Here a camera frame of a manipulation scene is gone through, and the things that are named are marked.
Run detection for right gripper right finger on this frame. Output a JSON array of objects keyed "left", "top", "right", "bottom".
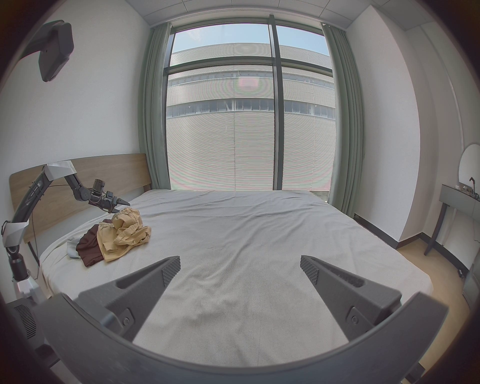
[{"left": 300, "top": 255, "right": 403, "bottom": 344}]

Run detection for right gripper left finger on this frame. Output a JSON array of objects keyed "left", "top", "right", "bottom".
[{"left": 77, "top": 256, "right": 181, "bottom": 344}]

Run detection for tan shorts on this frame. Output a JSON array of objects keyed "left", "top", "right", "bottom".
[{"left": 97, "top": 208, "right": 152, "bottom": 263}]

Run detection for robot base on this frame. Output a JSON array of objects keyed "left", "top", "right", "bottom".
[{"left": 5, "top": 298, "right": 61, "bottom": 372}]

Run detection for bed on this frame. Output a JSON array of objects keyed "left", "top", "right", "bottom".
[{"left": 9, "top": 153, "right": 434, "bottom": 366}]

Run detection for brown shorts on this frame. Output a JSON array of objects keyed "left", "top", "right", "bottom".
[{"left": 76, "top": 225, "right": 104, "bottom": 268}]

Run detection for grey-green curtain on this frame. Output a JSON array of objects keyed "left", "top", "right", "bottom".
[
  {"left": 138, "top": 22, "right": 173, "bottom": 192},
  {"left": 320, "top": 22, "right": 364, "bottom": 218}
]

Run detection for window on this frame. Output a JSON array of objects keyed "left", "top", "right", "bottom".
[{"left": 165, "top": 15, "right": 336, "bottom": 192}]

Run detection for grey dressing table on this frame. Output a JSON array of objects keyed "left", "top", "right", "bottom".
[{"left": 424, "top": 183, "right": 480, "bottom": 271}]

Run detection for oval white mirror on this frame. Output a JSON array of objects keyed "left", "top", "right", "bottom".
[{"left": 458, "top": 143, "right": 480, "bottom": 186}]

